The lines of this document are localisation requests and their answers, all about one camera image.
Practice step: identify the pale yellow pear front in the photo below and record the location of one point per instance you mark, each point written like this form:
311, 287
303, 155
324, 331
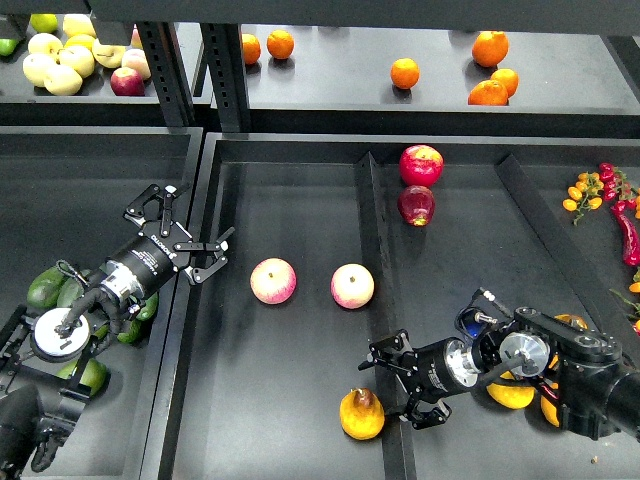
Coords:
62, 80

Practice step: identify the pale yellow pear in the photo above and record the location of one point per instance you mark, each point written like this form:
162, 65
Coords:
79, 58
62, 80
34, 68

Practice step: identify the bright red apple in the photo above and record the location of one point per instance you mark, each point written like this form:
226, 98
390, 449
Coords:
420, 165

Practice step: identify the pale yellow pear middle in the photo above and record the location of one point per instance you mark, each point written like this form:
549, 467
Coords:
79, 58

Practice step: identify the red apple on shelf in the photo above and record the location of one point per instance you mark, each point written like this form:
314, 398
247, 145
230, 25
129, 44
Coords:
126, 81

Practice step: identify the orange front right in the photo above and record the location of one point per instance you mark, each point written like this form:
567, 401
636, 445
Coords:
489, 93

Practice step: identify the pink apple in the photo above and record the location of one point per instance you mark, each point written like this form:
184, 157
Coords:
352, 286
273, 281

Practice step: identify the green lime on shelf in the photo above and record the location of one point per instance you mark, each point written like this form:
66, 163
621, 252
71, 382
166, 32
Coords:
44, 23

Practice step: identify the orange centre shelf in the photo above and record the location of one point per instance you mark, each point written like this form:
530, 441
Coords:
404, 73

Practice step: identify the orange far left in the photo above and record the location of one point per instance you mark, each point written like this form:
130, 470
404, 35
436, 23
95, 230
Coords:
251, 49

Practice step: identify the orange small right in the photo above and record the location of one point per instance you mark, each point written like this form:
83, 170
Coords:
508, 78

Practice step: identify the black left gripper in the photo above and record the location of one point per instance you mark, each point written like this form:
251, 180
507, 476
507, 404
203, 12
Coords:
161, 248

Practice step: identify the black tray divider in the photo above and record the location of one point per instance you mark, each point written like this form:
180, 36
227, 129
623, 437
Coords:
397, 448

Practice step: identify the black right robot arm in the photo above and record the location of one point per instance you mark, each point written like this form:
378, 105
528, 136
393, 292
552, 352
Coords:
581, 372

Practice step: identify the red chili pepper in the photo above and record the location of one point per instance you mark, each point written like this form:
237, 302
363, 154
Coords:
630, 237

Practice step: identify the red cherry tomato bunch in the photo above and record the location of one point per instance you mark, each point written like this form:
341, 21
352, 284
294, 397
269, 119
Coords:
618, 189

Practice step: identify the black shelf post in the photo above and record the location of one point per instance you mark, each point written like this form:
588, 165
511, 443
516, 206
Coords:
224, 55

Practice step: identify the large orange top right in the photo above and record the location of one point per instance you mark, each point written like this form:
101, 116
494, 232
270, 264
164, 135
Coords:
490, 48

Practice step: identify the pink apple right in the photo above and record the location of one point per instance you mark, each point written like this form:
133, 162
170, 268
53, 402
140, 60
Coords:
352, 286

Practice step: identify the black left tray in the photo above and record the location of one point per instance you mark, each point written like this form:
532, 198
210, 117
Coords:
63, 194

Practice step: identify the yellow pear back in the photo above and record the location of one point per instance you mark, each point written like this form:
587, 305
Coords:
572, 320

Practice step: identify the orange cherry tomato bunch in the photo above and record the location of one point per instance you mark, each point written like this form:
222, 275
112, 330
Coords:
584, 196

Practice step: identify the green avocado in pile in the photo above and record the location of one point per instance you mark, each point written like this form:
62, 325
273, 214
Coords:
44, 290

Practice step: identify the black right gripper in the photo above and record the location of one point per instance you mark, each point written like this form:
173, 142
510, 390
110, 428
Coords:
428, 374

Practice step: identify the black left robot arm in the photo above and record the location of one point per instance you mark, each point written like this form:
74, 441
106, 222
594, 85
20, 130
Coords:
48, 343

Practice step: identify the light green avocado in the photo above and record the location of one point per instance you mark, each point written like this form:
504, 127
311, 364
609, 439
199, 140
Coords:
94, 375

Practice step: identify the pale yellow pear left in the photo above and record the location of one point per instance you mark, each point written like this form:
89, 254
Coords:
34, 68

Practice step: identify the pink apple left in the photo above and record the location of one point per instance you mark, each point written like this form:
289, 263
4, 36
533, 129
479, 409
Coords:
273, 281

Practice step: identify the dark red apple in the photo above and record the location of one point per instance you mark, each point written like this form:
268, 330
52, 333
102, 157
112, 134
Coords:
416, 205

